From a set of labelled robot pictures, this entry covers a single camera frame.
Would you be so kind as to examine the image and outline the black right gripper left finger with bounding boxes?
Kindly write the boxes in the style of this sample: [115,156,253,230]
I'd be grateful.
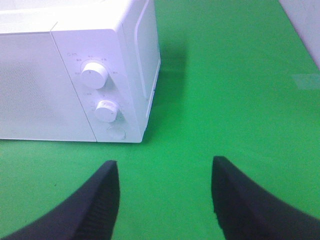
[5,160,120,240]

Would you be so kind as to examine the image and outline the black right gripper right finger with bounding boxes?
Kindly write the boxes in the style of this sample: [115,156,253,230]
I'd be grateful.
[211,156,320,240]

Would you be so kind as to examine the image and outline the white microwave knob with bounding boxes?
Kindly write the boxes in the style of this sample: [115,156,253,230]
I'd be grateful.
[94,100,118,123]
[80,61,109,90]

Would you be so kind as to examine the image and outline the white microwave door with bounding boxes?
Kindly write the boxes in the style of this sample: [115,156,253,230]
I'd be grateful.
[0,32,95,142]

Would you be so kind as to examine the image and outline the green table mat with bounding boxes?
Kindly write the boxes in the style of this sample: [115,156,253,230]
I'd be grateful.
[0,0,320,240]

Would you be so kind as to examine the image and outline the white microwave oven body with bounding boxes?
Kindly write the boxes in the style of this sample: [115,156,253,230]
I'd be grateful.
[0,0,161,143]

